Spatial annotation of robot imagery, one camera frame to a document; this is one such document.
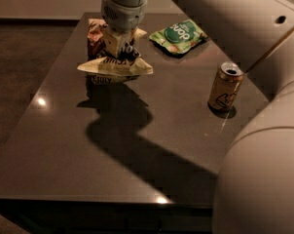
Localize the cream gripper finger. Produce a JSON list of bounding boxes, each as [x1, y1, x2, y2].
[[103, 26, 134, 58]]

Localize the brown chip bag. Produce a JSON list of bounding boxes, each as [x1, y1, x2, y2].
[[77, 19, 154, 85]]

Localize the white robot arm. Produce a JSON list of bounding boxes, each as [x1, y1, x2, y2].
[[171, 0, 294, 234]]

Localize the green snack bag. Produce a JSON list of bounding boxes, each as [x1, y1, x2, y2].
[[149, 19, 207, 56]]

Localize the gold soda can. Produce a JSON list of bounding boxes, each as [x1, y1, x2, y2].
[[208, 61, 244, 111]]

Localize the dark cabinet under counter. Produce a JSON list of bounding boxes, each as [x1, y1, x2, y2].
[[0, 199, 212, 234]]

